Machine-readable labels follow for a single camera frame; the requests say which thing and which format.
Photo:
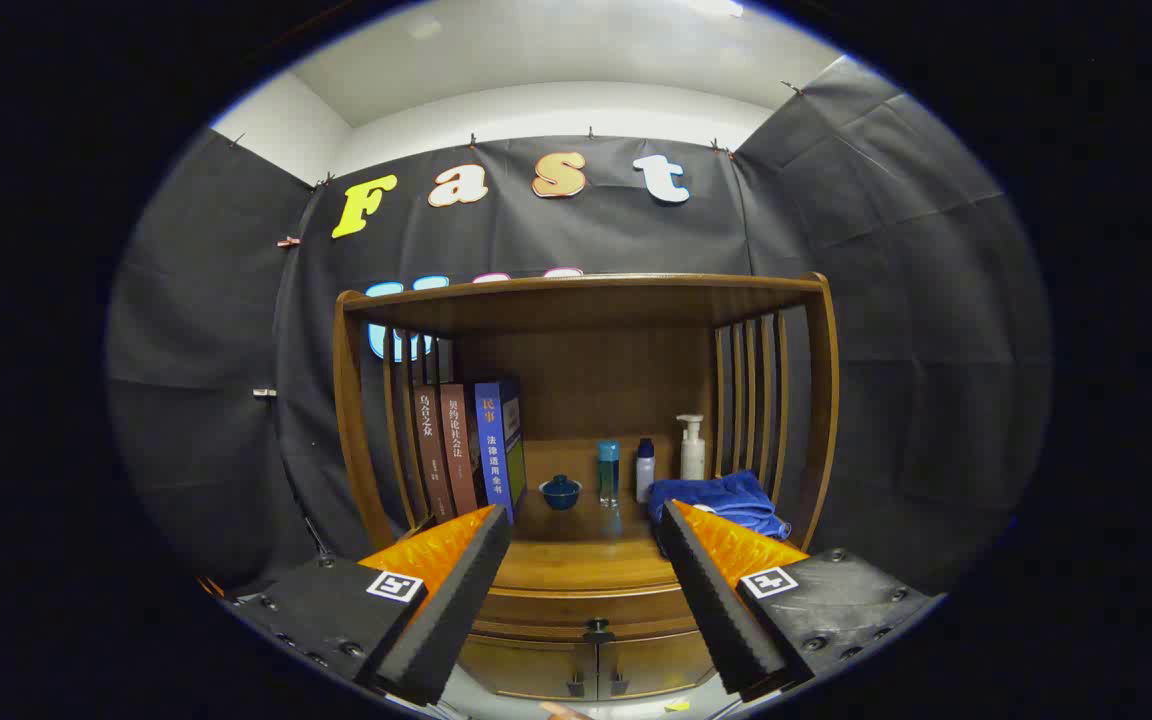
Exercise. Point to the thick blue book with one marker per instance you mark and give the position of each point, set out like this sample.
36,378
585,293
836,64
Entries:
492,450

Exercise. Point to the clear teal bottle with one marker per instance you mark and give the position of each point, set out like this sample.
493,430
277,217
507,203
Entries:
609,475

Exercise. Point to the white bottle blue cap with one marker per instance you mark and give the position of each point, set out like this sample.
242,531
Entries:
645,475

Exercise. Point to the wooden cabinet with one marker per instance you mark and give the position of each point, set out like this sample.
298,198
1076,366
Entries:
586,370

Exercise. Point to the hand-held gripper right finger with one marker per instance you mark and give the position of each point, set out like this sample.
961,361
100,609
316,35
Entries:
716,610

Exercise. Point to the white pump bottle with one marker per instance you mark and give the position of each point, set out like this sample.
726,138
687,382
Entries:
693,458

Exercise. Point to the wooden countertop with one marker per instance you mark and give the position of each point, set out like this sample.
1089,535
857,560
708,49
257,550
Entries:
586,550

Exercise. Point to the folded blue towel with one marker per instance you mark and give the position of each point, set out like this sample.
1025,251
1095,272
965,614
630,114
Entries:
726,500

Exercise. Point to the wooden drawer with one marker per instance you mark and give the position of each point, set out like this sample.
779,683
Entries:
576,605

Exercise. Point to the reddish brown book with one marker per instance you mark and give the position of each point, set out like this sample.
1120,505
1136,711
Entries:
459,450

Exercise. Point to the blue lidded teacup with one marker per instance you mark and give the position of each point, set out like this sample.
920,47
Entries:
561,493

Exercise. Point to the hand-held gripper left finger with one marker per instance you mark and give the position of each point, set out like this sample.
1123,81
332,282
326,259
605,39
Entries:
456,610

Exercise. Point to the dark brown book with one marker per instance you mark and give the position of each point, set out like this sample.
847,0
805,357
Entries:
431,450

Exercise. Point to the wooden cabinet door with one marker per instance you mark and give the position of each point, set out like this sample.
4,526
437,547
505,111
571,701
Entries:
526,668
651,662

